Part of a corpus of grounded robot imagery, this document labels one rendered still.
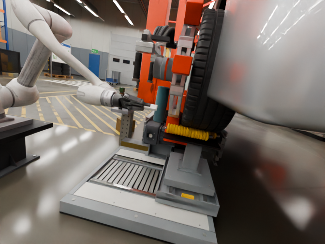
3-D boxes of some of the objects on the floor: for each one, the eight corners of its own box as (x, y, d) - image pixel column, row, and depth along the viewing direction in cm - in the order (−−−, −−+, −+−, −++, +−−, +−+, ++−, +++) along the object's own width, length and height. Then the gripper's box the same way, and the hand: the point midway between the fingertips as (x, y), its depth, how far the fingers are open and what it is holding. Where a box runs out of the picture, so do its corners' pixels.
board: (55, 79, 784) (55, 37, 736) (46, 77, 786) (45, 35, 739) (74, 80, 930) (75, 44, 882) (66, 78, 932) (66, 43, 884)
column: (126, 146, 177) (131, 111, 167) (118, 144, 178) (122, 109, 168) (129, 144, 187) (134, 109, 177) (122, 142, 188) (125, 107, 178)
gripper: (114, 112, 89) (155, 120, 87) (108, 97, 78) (155, 106, 76) (119, 101, 93) (158, 109, 91) (114, 86, 82) (158, 94, 79)
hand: (150, 106), depth 83 cm, fingers closed
